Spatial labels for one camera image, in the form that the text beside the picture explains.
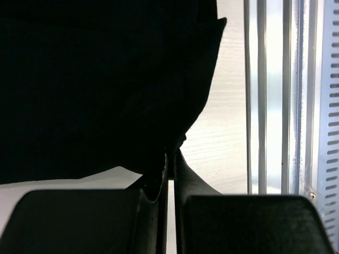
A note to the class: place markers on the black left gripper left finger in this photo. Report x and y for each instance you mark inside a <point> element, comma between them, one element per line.
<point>150,228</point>

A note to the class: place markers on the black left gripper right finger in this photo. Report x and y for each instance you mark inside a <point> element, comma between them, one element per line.
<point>186,183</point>

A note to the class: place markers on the black t shirt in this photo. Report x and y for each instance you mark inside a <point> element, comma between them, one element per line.
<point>90,85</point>

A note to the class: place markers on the aluminium mounting rail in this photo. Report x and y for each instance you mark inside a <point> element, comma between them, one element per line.
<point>282,53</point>

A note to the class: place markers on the white slotted cable duct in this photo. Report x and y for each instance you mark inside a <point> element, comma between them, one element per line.
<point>327,184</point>

